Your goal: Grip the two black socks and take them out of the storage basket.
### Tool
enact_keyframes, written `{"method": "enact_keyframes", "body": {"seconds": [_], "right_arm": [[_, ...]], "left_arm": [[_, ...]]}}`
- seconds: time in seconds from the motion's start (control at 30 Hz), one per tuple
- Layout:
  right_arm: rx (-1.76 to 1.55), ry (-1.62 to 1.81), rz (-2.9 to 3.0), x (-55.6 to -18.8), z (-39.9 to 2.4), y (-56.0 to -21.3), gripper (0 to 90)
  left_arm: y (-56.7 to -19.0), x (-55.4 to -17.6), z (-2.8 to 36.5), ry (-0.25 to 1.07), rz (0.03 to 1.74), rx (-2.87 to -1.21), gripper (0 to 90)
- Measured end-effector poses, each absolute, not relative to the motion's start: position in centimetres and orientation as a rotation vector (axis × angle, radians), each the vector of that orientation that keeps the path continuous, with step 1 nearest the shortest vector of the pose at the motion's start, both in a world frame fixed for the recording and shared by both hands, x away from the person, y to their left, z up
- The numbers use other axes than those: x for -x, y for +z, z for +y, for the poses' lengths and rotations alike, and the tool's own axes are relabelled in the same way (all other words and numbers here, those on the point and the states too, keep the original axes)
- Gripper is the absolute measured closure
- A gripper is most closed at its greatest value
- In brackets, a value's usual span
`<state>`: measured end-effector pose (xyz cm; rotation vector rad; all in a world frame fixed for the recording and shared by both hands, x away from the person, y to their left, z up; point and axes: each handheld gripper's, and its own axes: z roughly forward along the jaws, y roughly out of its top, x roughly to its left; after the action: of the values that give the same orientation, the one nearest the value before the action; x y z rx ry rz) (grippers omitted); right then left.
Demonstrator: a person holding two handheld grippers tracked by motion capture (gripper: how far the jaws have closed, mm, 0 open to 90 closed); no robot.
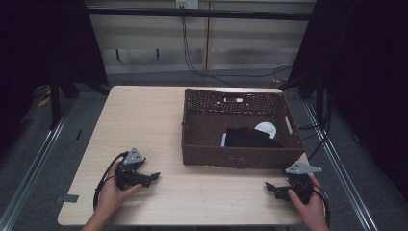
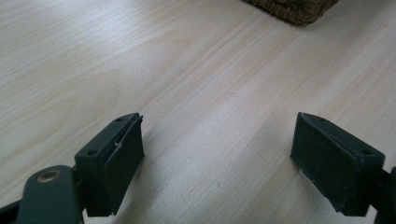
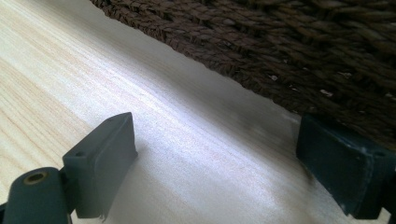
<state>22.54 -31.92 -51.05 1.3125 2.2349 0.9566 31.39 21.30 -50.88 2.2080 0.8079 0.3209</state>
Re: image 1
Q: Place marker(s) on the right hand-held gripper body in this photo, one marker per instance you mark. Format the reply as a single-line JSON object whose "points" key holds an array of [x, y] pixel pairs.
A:
{"points": [[301, 179]]}

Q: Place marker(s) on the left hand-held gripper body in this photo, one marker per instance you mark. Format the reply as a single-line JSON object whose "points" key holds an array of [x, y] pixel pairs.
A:
{"points": [[133, 158]]}

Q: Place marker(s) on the black cloth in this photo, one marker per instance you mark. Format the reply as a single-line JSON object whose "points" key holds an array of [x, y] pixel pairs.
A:
{"points": [[247, 138]]}

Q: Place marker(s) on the brown wicker basket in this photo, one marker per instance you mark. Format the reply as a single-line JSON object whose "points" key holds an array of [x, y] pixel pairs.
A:
{"points": [[205, 128]]}

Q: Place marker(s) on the person's right hand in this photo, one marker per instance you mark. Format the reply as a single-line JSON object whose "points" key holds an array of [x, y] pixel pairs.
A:
{"points": [[309, 208]]}

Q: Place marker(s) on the person's left hand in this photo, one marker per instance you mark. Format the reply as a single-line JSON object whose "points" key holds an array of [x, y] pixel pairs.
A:
{"points": [[112, 194]]}

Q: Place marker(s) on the white round cap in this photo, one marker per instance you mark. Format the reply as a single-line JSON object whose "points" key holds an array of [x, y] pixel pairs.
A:
{"points": [[267, 127]]}

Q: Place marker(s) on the grey tape strip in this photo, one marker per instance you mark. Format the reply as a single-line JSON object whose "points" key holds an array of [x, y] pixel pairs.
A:
{"points": [[70, 198]]}

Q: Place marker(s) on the black metal stand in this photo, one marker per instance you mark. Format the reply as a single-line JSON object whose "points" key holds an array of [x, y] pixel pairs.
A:
{"points": [[56, 99]]}

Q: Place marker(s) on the black curtain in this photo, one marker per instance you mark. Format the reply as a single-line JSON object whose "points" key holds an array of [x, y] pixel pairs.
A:
{"points": [[38, 48], [362, 80]]}

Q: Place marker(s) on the black horizontal bar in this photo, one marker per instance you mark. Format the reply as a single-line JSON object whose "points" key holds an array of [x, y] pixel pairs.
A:
{"points": [[198, 13]]}

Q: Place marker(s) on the metal floor rail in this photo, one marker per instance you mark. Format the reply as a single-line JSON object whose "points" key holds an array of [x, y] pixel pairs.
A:
{"points": [[340, 173], [35, 166]]}

